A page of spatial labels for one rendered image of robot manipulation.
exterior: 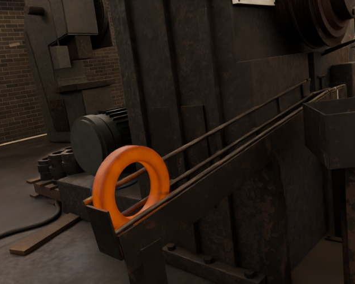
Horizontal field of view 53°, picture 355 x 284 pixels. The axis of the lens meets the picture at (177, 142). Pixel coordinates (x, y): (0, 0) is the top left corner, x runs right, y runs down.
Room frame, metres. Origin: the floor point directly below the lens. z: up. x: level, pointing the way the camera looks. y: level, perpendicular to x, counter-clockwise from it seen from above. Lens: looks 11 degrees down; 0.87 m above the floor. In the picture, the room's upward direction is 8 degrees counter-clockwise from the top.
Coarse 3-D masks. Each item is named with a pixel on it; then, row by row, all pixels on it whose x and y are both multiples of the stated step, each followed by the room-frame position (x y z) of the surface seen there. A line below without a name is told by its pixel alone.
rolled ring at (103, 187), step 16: (112, 160) 0.67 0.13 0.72; (128, 160) 0.70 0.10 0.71; (144, 160) 0.73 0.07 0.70; (160, 160) 0.76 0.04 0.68; (96, 176) 0.67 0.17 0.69; (112, 176) 0.66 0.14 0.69; (160, 176) 0.75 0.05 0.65; (96, 192) 0.65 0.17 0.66; (112, 192) 0.66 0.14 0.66; (160, 192) 0.75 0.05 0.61; (112, 208) 0.66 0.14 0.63; (144, 208) 0.74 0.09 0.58
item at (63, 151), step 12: (48, 156) 2.65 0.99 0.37; (60, 156) 2.63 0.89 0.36; (72, 156) 2.43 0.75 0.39; (48, 168) 2.77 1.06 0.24; (60, 168) 2.62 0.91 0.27; (72, 168) 2.44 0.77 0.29; (36, 180) 2.85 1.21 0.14; (48, 180) 2.78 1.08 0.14; (36, 192) 2.90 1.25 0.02; (48, 192) 2.71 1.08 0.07
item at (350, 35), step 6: (348, 24) 9.36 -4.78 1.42; (348, 30) 9.36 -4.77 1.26; (348, 36) 9.37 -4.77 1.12; (354, 36) 9.35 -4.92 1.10; (342, 42) 9.48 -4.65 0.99; (354, 42) 9.36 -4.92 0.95; (348, 48) 9.38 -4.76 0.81; (354, 48) 9.37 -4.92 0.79; (348, 54) 9.38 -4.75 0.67; (354, 54) 9.35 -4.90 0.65; (354, 60) 9.33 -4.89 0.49
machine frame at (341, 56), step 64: (128, 0) 1.58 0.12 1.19; (192, 0) 1.34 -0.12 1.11; (128, 64) 1.58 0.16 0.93; (192, 64) 1.37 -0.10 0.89; (256, 64) 1.22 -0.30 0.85; (320, 64) 1.60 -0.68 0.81; (192, 128) 1.38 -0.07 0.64; (256, 192) 1.21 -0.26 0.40; (320, 192) 1.54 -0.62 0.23; (192, 256) 1.42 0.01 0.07; (256, 256) 1.23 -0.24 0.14
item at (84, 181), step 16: (96, 112) 2.27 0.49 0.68; (112, 112) 2.22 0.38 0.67; (80, 128) 2.14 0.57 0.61; (96, 128) 2.05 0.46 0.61; (112, 128) 2.09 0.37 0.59; (128, 128) 2.16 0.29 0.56; (80, 144) 2.16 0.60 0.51; (96, 144) 2.03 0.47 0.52; (112, 144) 2.03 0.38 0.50; (128, 144) 2.12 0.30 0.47; (80, 160) 2.19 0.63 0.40; (96, 160) 2.06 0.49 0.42; (80, 176) 2.36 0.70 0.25; (64, 192) 2.30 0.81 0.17; (80, 192) 2.15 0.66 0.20; (128, 192) 1.88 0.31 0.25; (64, 208) 2.34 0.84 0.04; (80, 208) 2.18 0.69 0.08
